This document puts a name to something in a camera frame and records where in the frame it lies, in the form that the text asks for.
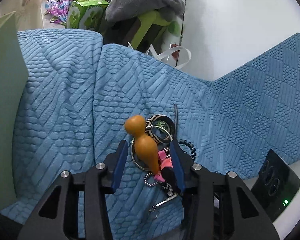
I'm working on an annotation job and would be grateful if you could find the pale green jewelry box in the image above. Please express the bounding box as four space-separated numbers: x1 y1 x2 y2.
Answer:
0 12 29 211

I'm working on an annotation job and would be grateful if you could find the silver ball chain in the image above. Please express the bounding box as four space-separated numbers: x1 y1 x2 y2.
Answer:
143 171 175 197

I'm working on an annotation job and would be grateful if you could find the blue quilted right seat cushion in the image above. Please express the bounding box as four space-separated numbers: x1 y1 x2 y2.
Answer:
92 32 300 238

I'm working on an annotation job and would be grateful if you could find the black beaded bracelet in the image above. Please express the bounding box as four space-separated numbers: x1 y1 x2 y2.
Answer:
178 139 197 160

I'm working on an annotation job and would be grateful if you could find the white shopping bag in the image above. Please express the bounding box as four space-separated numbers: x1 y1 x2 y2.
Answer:
127 42 192 70

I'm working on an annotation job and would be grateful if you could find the green cardboard box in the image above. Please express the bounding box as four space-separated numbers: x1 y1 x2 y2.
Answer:
65 0 109 31

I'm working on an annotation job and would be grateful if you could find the purple floral cloth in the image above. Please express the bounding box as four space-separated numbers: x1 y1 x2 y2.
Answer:
45 0 73 26

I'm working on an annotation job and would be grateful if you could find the orange wooden gourd pendant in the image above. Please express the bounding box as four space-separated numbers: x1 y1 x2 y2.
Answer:
125 115 160 175

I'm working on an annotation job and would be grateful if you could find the silver key ring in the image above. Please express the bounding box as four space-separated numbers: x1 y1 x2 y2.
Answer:
130 126 173 172

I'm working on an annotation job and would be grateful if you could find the black white patterned bangle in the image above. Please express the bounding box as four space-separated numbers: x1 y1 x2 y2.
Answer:
145 114 175 145

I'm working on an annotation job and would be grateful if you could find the black electronic device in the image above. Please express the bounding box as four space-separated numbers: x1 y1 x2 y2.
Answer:
251 150 300 221

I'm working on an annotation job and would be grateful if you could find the blue quilted left seat cushion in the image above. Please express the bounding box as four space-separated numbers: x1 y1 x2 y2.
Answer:
1 29 103 224

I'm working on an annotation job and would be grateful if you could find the blue quilted seat cushion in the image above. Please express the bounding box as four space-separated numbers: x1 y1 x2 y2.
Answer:
1 29 103 224
92 32 300 238

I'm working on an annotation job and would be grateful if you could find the pink charm trinket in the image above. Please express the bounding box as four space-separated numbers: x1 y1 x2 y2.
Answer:
154 150 173 183

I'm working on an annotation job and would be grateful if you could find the lime green plastic stool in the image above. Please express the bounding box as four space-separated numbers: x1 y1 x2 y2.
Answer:
127 10 171 50

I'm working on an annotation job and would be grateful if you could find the cream lace covered table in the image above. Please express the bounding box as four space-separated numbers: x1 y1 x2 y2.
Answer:
0 0 44 31

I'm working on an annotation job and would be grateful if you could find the grey fleece blanket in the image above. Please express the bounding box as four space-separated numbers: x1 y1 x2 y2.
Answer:
105 0 185 23

